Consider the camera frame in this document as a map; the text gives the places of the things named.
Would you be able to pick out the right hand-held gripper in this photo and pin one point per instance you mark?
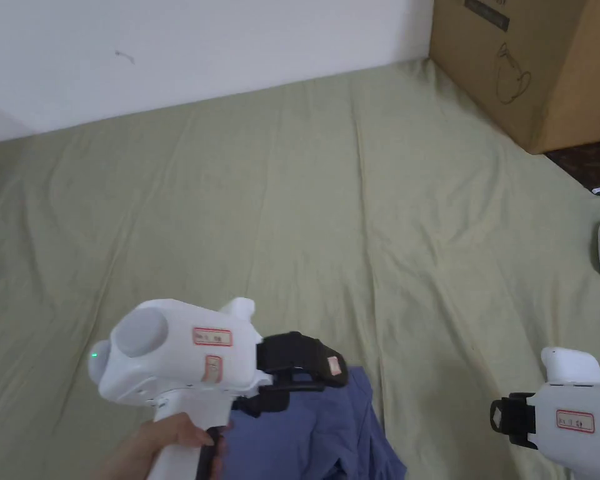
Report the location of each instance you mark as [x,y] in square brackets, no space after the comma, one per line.
[575,420]

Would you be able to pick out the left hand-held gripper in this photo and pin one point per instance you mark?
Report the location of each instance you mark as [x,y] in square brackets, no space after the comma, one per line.
[180,350]

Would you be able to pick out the blue shirt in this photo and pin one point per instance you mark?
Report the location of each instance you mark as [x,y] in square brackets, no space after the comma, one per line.
[320,440]

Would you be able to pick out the person's left hand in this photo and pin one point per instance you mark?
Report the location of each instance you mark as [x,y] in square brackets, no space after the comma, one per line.
[152,440]

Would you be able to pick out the bed with pale green sheet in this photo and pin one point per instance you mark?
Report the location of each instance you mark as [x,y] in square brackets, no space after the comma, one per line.
[280,200]

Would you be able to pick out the dark brown patterned mat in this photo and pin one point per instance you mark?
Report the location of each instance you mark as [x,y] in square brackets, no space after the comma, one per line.
[587,167]

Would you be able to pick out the large brown cardboard carton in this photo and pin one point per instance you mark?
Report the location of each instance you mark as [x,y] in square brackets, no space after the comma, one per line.
[525,65]

